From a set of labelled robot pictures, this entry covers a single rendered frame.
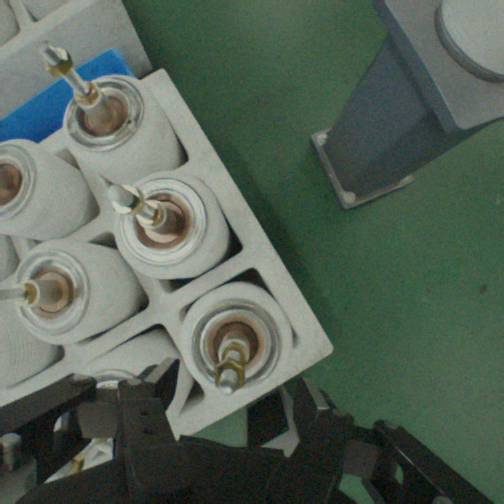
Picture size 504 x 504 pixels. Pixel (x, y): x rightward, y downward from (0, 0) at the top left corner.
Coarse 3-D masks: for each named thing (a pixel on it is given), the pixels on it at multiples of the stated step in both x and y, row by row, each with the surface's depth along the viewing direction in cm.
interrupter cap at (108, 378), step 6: (102, 372) 22; (108, 372) 22; (114, 372) 22; (120, 372) 22; (126, 372) 22; (96, 378) 22; (102, 378) 22; (108, 378) 22; (114, 378) 22; (120, 378) 22; (126, 378) 22; (102, 384) 22; (108, 384) 22; (114, 384) 22; (102, 444) 22; (108, 444) 22; (108, 450) 22
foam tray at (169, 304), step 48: (48, 144) 31; (192, 144) 31; (96, 192) 31; (96, 240) 32; (240, 240) 31; (0, 288) 30; (144, 288) 30; (192, 288) 30; (288, 288) 30; (96, 336) 34; (48, 384) 29; (192, 432) 29
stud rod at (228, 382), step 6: (228, 354) 19; (234, 354) 18; (222, 372) 15; (228, 372) 15; (234, 372) 15; (222, 378) 14; (228, 378) 14; (234, 378) 14; (222, 384) 14; (228, 384) 14; (234, 384) 14; (222, 390) 14; (228, 390) 14; (234, 390) 14
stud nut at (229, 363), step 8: (224, 360) 16; (232, 360) 16; (216, 368) 15; (224, 368) 15; (232, 368) 15; (240, 368) 15; (216, 376) 15; (240, 376) 15; (216, 384) 15; (240, 384) 15
